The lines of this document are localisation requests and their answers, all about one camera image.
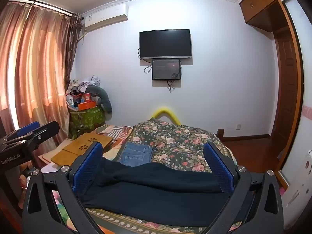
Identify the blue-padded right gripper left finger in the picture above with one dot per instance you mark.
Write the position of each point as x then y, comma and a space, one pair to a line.
40, 212

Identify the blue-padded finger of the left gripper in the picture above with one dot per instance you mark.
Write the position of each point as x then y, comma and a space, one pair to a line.
34, 131

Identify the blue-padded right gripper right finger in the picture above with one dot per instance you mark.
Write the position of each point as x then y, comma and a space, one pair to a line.
254, 205

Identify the dark teal fleece pants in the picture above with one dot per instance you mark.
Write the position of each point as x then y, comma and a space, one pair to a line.
156, 193

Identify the white suitcase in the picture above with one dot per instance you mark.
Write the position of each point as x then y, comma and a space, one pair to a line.
297, 196

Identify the green floral storage box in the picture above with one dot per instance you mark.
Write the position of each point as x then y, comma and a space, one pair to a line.
85, 121

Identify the orange box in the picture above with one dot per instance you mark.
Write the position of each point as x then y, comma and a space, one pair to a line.
87, 105

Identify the grey plush pillow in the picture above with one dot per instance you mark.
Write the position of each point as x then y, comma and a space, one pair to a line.
100, 96

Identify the striped blanket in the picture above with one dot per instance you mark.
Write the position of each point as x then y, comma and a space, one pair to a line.
118, 133

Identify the pink orange curtain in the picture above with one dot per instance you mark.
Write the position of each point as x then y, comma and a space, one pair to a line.
37, 54

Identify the folded blue denim jeans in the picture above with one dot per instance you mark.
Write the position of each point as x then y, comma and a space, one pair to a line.
136, 154

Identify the floral green bedspread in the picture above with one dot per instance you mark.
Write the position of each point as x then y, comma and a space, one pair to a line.
176, 146

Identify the wooden door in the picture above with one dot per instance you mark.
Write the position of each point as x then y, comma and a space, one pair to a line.
289, 92

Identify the yellow curved pillow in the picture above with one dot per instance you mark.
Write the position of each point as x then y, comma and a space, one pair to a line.
163, 111

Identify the white air conditioner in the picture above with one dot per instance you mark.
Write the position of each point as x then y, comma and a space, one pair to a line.
106, 17

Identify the wooden wardrobe cabinet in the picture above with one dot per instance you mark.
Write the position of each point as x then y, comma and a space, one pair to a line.
267, 15

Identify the small black wall monitor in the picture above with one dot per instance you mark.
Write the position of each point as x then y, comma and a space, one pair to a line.
166, 70

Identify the wall-mounted black television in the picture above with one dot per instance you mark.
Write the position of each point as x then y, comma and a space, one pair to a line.
159, 44

